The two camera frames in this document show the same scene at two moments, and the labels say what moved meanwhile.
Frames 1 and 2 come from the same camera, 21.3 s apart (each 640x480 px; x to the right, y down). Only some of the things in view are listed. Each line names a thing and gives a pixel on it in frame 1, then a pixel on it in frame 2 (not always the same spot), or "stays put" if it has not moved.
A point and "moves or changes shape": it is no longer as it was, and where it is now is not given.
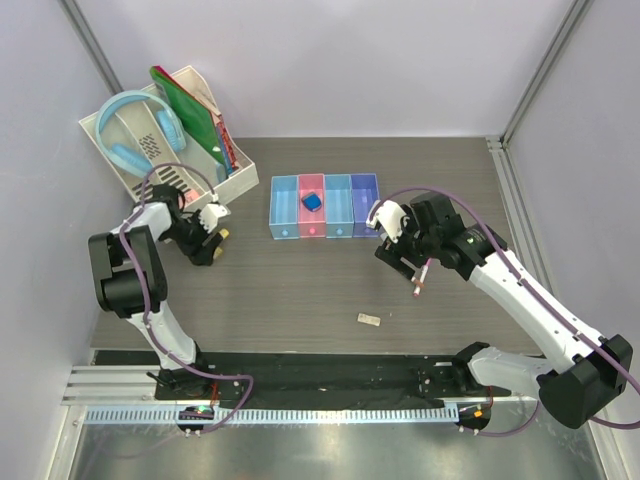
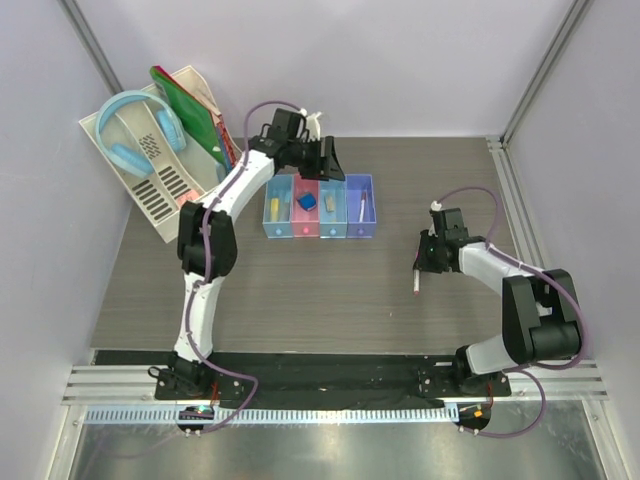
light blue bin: [338, 204] moves or changes shape
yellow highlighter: [219, 250] moves or changes shape
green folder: [195, 118] stays put
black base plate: [318, 379] stays put
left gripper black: [191, 250] -> [323, 168]
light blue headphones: [126, 157] stays put
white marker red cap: [417, 282] -> [363, 196]
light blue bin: [284, 207] moves or changes shape
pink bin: [311, 206] moves or changes shape
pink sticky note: [191, 195] stays put
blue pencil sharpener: [312, 201] moves or changes shape
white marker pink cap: [417, 289] moves or changes shape
